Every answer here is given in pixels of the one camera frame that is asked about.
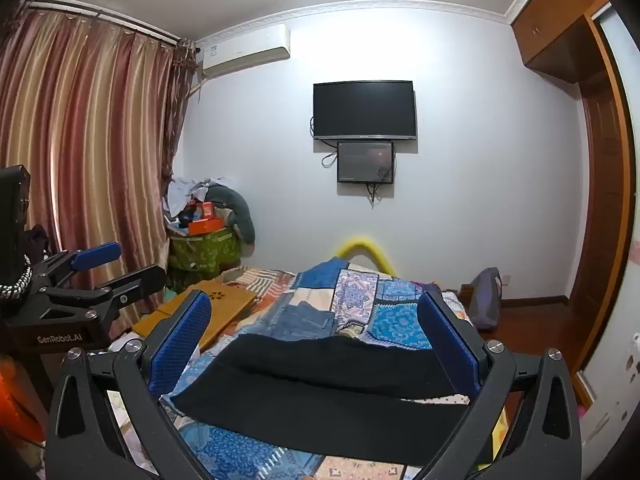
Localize wooden wardrobe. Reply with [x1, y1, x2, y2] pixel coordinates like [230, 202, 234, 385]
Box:
[567, 12, 637, 377]

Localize wooden overhead cabinet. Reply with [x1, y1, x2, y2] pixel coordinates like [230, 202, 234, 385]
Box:
[510, 0, 609, 81]

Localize yellow foam tube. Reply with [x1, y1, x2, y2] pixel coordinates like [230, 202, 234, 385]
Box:
[333, 235, 397, 279]

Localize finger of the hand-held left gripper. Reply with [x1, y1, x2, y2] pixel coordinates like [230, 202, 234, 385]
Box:
[31, 241, 122, 290]
[42, 265, 167, 335]

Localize wooden lap desk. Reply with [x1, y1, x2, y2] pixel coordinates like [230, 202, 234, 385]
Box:
[132, 280, 259, 352]

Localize small black wall monitor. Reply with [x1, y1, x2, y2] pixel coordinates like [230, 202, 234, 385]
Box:
[336, 141, 396, 184]

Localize blue jeans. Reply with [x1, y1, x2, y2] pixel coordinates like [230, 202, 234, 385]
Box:
[267, 300, 338, 342]

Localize dark hanging clothes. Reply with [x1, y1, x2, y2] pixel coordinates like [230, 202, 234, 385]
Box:
[24, 224, 52, 262]

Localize orange box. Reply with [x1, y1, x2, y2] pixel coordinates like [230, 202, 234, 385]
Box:
[187, 217, 224, 236]

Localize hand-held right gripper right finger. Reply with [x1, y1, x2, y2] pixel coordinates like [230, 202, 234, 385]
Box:
[417, 290, 583, 480]

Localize black wall television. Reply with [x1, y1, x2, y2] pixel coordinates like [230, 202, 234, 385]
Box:
[312, 80, 419, 142]

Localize striped pink curtain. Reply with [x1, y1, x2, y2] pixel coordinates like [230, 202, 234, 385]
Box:
[0, 7, 199, 343]

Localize green storage box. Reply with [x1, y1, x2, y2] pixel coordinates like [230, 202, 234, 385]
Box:
[167, 227, 242, 294]

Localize black pants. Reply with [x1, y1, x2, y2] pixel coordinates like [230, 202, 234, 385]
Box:
[160, 332, 482, 466]

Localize patchwork printed blanket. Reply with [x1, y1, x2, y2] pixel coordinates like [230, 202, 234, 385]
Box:
[107, 257, 511, 480]

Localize grey plush pillow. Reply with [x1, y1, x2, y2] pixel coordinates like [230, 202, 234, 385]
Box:
[205, 182, 257, 245]

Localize white air conditioner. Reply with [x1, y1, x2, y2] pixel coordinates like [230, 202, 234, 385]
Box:
[195, 22, 292, 79]

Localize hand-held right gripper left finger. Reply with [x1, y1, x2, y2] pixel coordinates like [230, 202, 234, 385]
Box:
[44, 290, 216, 480]

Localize curtain rod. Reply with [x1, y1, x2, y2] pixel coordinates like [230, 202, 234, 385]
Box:
[22, 0, 184, 44]

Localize grey bag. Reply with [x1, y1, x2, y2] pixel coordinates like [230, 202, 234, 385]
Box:
[469, 267, 504, 331]

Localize pile of light clothes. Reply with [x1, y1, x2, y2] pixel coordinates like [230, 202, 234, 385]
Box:
[164, 176, 226, 222]

